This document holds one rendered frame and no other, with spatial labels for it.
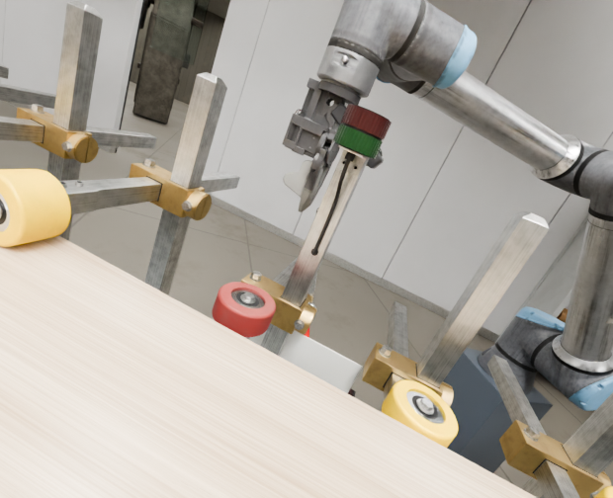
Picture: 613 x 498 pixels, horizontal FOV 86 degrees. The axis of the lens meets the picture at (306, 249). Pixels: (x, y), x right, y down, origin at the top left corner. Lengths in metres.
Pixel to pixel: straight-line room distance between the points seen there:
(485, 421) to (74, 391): 1.26
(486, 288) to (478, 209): 2.76
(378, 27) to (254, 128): 2.98
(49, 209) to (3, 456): 0.25
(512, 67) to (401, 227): 1.51
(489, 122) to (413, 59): 0.31
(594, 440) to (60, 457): 0.64
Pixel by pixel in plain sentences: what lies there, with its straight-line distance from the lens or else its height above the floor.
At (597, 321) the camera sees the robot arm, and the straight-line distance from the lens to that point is 1.16.
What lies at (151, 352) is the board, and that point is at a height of 0.90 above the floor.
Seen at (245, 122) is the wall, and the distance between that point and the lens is 3.54.
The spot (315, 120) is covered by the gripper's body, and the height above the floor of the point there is 1.15.
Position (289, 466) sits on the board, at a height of 0.90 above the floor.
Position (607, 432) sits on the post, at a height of 0.92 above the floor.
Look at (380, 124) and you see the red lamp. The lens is 0.43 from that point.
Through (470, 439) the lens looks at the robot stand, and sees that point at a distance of 1.44.
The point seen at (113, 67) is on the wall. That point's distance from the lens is 4.49.
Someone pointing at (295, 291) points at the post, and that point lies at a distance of 0.54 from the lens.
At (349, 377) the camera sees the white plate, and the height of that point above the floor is 0.77.
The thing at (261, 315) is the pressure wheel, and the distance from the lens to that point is 0.43.
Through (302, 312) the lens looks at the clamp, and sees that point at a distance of 0.55.
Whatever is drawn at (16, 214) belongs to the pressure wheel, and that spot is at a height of 0.95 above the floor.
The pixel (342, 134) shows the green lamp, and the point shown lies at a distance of 0.43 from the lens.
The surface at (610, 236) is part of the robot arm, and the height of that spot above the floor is 1.17.
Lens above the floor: 1.14
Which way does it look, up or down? 19 degrees down
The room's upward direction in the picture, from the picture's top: 23 degrees clockwise
